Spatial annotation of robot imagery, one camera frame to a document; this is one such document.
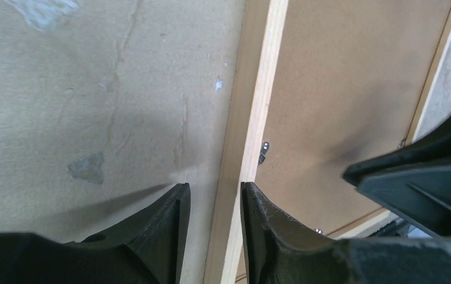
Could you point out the wooden picture frame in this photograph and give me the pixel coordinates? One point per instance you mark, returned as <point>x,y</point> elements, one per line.
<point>244,149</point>

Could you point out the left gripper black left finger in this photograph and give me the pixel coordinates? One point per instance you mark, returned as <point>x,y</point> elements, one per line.
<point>146,247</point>

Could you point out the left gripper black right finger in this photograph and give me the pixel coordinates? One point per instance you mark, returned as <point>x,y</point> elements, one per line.
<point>280,249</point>

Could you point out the brown frame backing board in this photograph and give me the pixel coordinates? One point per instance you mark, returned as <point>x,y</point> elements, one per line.
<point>350,82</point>

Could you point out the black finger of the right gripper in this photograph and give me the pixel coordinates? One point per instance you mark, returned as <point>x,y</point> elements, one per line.
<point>413,182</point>

